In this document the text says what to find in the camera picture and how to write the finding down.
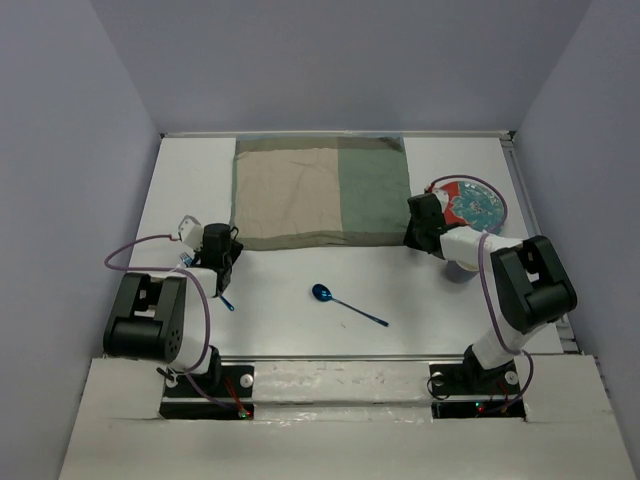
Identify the red and teal plate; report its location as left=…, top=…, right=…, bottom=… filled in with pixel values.
left=427, top=176, right=508, bottom=234

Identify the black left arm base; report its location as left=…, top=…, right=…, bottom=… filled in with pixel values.
left=156, top=364, right=255, bottom=421

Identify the blue metal spoon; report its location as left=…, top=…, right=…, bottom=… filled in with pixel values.
left=311, top=283, right=390, bottom=328

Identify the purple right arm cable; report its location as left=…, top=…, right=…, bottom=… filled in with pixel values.
left=427, top=173, right=535, bottom=415

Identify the patchwork cloth placemat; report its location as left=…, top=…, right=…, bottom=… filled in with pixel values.
left=230, top=135, right=411, bottom=251

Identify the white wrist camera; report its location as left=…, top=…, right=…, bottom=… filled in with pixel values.
left=177, top=215, right=204, bottom=251
left=424, top=186, right=450, bottom=212

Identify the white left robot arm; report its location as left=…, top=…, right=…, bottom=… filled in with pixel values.
left=102, top=216, right=243, bottom=395

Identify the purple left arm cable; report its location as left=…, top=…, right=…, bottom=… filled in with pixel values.
left=103, top=234, right=251, bottom=419

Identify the lavender cup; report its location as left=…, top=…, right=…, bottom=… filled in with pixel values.
left=444, top=261, right=479, bottom=284

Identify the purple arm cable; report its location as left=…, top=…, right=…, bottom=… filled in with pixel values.
left=103, top=234, right=251, bottom=419
left=427, top=173, right=535, bottom=415

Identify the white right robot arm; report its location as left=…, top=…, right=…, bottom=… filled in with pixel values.
left=404, top=193, right=578, bottom=392

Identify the blue metal fork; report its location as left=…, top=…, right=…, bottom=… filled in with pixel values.
left=180, top=252, right=235, bottom=311

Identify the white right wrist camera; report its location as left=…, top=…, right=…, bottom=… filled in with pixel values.
left=424, top=186, right=450, bottom=212

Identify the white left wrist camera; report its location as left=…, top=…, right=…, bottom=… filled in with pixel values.
left=177, top=215, right=204, bottom=251

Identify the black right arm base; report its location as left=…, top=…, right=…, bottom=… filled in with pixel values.
left=426, top=348, right=526, bottom=420

